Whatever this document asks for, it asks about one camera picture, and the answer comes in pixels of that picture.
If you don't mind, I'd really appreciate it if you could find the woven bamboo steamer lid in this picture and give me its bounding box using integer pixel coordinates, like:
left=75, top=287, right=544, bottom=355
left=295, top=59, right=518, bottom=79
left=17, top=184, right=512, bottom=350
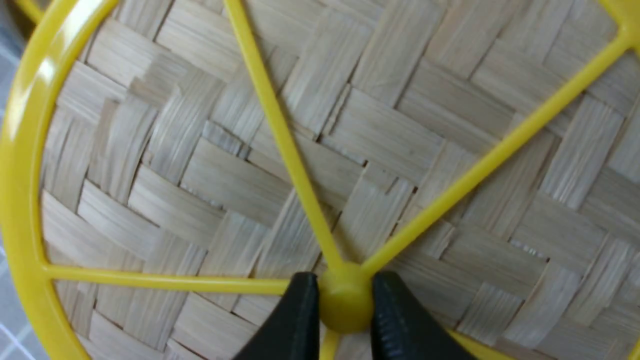
left=1, top=0, right=639, bottom=360

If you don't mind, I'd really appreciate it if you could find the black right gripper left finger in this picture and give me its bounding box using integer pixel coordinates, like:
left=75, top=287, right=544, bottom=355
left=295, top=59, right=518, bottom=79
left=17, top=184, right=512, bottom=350
left=234, top=272, right=320, bottom=360

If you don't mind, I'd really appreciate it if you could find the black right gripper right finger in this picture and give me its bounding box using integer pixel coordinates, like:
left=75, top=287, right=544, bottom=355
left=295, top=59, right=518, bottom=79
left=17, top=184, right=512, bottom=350
left=370, top=271, right=476, bottom=360

